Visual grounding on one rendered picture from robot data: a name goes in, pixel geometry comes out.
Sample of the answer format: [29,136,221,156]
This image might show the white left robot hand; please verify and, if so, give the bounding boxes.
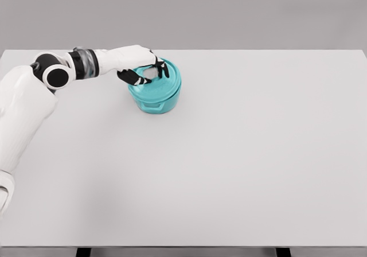
[112,44,169,87]

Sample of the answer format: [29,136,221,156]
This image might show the teal pot lid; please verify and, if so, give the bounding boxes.
[127,57,182,103]

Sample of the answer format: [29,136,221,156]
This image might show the teal pot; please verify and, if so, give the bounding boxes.
[128,80,182,115]

